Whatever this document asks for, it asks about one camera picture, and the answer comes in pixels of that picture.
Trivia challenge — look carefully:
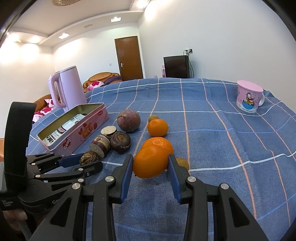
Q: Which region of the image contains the small longan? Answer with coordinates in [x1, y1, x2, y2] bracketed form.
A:
[176, 157, 189, 171]
[148, 115, 159, 123]

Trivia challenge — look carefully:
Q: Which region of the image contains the large orange tangerine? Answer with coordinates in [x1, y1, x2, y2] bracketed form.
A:
[142, 137, 174, 155]

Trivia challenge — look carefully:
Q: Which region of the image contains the purple passion fruit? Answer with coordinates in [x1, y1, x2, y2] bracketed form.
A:
[117, 109, 141, 133]

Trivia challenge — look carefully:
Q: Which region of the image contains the person left hand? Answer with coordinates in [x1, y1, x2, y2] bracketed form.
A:
[3, 209, 28, 232]

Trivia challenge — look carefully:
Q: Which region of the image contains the pink cookie tin box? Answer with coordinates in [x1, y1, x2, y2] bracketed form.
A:
[37, 103, 109, 156]

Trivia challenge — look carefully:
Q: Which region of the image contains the red white cushion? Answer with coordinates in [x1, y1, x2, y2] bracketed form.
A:
[45, 98, 55, 108]
[33, 106, 55, 123]
[87, 81, 104, 90]

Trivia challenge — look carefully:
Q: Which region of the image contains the brown leather sofa left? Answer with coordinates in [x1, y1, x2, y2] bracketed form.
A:
[34, 94, 52, 112]

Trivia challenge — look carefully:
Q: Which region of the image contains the brown leather sofa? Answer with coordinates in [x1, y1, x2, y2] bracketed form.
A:
[82, 72, 119, 93]
[34, 94, 52, 112]

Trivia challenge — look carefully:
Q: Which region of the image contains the pink electric kettle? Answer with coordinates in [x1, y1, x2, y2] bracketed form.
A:
[48, 66, 87, 113]

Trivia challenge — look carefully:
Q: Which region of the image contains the blue plaid tablecloth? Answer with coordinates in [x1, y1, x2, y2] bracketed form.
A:
[25, 78, 296, 241]

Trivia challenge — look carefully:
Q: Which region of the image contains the red white cushion back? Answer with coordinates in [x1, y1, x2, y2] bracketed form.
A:
[87, 81, 104, 90]

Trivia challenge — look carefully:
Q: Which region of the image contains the brown leather sofa back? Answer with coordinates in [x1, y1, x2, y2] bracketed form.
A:
[82, 72, 119, 93]

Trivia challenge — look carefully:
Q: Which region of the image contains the purple blanket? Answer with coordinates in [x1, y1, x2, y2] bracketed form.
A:
[104, 75, 122, 86]

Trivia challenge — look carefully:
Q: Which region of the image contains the pink cartoon mug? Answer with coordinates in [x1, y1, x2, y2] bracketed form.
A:
[236, 80, 264, 113]

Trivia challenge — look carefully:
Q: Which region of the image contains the pink box by tv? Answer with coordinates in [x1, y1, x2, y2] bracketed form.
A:
[162, 65, 166, 78]

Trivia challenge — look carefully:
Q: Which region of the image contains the black television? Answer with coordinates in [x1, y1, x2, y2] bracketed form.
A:
[164, 55, 190, 78]

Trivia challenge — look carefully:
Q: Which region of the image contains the brown wooden door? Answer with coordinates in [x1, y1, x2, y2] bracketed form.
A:
[114, 36, 144, 81]

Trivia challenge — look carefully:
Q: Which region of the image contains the round ceiling lamp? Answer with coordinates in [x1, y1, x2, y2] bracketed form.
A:
[51, 0, 81, 6]

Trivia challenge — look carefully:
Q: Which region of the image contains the wall power outlet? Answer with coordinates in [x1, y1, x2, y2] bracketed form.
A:
[184, 49, 193, 55]

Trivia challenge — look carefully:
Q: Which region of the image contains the black tv cable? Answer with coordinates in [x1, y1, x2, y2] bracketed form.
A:
[184, 49, 195, 79]

